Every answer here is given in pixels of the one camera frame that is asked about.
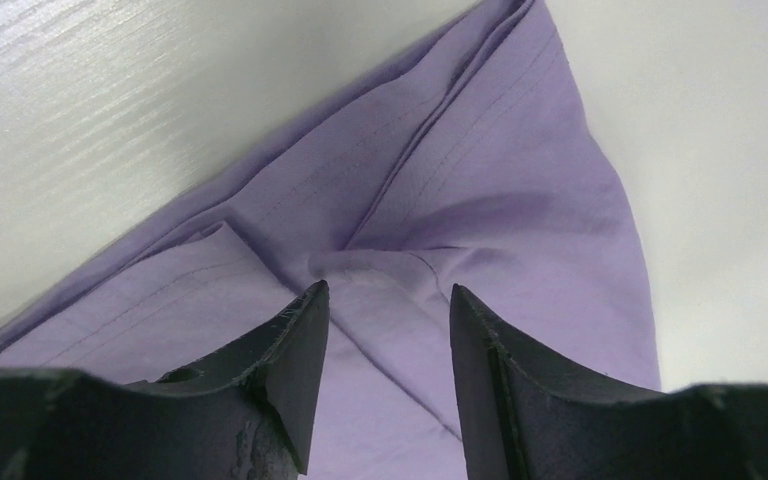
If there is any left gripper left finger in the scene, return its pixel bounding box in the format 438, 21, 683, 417
0, 281, 329, 479

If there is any lavender t shirt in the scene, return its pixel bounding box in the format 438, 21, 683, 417
0, 1, 660, 479

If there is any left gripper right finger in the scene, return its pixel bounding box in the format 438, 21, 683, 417
450, 285, 768, 479

